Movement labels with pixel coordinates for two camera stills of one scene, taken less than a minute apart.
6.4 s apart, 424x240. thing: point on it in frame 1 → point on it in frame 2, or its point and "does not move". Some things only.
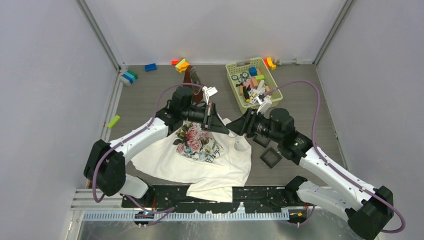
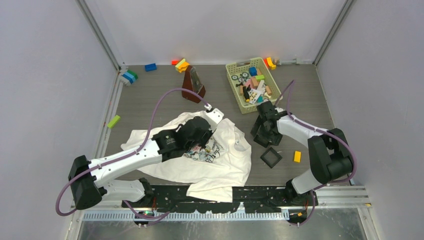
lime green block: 113,121 does not move
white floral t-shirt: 209,163 does not move
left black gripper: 215,124 → 209,134
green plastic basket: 250,79 does not move
